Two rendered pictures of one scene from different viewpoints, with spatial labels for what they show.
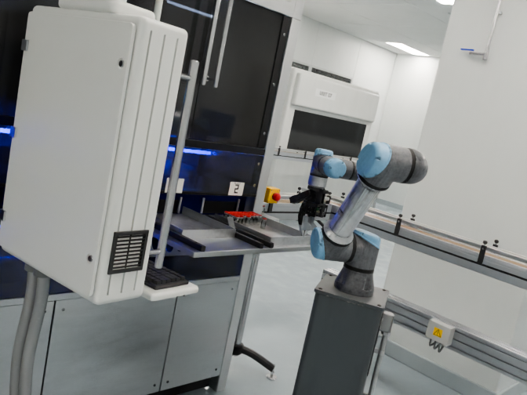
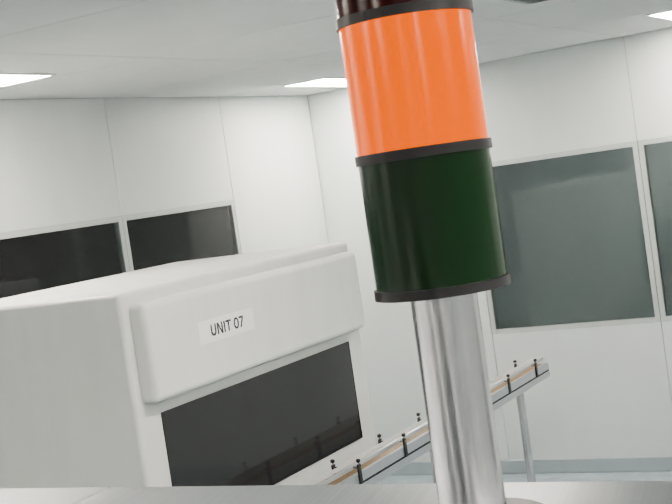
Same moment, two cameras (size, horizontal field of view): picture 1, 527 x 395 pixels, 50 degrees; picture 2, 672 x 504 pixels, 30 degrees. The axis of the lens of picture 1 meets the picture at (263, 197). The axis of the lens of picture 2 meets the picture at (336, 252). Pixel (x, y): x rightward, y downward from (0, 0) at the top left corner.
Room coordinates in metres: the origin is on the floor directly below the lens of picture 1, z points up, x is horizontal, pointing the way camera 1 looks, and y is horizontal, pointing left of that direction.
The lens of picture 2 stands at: (2.17, 0.28, 2.24)
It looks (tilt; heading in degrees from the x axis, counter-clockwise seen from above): 3 degrees down; 346
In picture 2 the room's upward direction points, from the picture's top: 8 degrees counter-clockwise
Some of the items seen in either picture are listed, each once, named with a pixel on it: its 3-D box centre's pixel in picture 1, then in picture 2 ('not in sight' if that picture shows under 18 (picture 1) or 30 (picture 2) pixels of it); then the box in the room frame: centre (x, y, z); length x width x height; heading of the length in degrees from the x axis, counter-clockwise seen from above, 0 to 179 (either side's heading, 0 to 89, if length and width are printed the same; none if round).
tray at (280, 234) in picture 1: (263, 228); not in sight; (2.33, -0.03, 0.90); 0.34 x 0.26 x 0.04; 47
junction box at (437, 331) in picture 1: (440, 331); not in sight; (2.66, -0.98, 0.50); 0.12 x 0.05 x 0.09; 47
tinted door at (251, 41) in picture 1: (241, 75); not in sight; (2.42, 0.19, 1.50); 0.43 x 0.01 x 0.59; 137
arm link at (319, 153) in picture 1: (321, 163); not in sight; (2.26, -0.20, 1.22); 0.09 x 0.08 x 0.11; 19
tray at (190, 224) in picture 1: (182, 221); not in sight; (2.16, 0.29, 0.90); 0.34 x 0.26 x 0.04; 47
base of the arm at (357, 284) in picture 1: (356, 277); not in sight; (2.08, -0.41, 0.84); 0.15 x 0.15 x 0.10
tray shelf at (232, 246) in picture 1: (224, 232); not in sight; (2.24, 0.12, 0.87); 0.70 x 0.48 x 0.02; 137
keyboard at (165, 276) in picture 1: (131, 262); not in sight; (1.77, 0.38, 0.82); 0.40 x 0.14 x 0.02; 54
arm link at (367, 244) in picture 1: (361, 247); not in sight; (2.07, -0.40, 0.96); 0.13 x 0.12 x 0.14; 109
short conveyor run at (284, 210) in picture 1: (284, 203); not in sight; (2.98, -0.12, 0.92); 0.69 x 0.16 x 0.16; 137
